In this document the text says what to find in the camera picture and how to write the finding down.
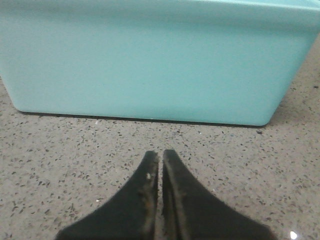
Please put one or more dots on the light blue storage box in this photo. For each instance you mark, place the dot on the light blue storage box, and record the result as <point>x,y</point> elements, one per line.
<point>208,61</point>

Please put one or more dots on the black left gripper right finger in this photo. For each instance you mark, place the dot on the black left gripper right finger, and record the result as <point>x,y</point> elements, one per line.
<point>191,212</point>

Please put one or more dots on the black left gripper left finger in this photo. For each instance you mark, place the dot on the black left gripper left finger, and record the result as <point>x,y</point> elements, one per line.
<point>129,215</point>

